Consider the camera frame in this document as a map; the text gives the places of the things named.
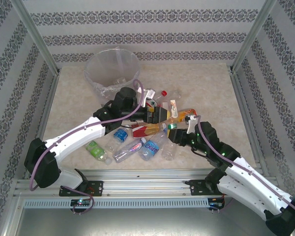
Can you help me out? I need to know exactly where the unlabelled clear bottle white cap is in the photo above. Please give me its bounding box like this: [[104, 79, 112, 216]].
[[161, 141, 179, 161]]

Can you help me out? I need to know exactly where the red label red cap bottle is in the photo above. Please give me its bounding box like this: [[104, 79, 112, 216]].
[[147, 90, 168, 109]]

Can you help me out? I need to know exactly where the orange juice bottle yellow cap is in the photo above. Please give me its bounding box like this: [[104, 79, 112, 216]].
[[167, 108, 198, 124]]

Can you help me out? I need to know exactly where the red gold label bottle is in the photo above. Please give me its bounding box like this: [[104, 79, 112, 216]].
[[131, 122, 168, 139]]

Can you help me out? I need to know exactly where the light blue label bottle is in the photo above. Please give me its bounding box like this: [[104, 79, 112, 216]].
[[138, 131, 170, 162]]

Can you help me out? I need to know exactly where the blue label white cap bottle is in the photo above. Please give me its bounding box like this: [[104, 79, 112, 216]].
[[104, 127, 131, 153]]

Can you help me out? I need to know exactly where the clear bottle purple label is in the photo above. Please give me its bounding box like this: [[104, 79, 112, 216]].
[[112, 137, 148, 164]]

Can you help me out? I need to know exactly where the grey bin with plastic liner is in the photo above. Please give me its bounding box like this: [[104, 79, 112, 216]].
[[83, 46, 142, 101]]

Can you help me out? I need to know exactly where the small controller board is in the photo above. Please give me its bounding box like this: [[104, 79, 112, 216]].
[[208, 198, 226, 209], [70, 198, 91, 207]]

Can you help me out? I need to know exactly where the grey metal panel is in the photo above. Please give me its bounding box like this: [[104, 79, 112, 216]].
[[13, 196, 295, 236]]

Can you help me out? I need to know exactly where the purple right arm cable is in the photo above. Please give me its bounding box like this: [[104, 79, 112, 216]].
[[196, 116, 295, 218]]

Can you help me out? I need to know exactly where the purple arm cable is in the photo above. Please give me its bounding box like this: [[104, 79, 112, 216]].
[[196, 116, 295, 218], [29, 79, 145, 215]]

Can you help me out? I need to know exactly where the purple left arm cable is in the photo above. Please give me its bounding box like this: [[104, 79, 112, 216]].
[[29, 79, 145, 215]]

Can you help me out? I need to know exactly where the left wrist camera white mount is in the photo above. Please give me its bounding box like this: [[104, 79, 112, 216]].
[[143, 88, 156, 108]]

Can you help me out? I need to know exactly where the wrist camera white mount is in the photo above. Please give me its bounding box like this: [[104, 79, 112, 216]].
[[143, 88, 156, 108], [184, 114, 200, 129]]

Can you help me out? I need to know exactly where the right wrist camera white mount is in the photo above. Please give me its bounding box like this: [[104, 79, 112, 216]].
[[184, 114, 200, 129]]

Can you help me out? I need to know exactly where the aluminium side rail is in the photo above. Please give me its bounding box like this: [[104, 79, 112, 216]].
[[23, 72, 61, 180], [229, 70, 271, 177]]

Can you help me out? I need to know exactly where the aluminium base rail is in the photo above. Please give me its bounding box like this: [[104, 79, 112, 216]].
[[13, 169, 283, 200]]

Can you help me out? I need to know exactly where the white slotted cable duct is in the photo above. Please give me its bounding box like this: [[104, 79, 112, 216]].
[[23, 198, 210, 209]]

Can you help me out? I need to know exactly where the aluminium frame post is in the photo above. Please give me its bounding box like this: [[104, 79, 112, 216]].
[[11, 0, 61, 74], [230, 0, 278, 72]]

